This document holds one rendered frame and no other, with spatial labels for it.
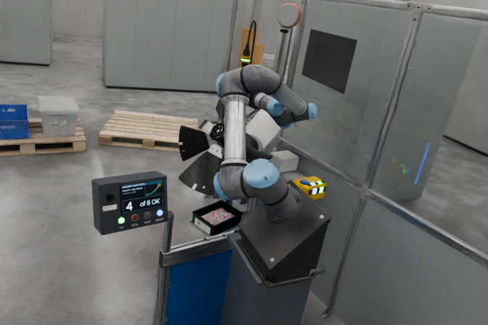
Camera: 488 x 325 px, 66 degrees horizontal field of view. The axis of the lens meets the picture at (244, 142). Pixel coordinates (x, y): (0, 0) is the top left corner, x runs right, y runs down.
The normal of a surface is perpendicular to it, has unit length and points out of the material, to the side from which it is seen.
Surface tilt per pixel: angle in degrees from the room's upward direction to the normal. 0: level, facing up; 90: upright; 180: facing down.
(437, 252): 90
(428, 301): 90
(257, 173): 37
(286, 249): 42
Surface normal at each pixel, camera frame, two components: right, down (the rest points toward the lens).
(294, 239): -0.49, -0.67
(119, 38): 0.36, 0.38
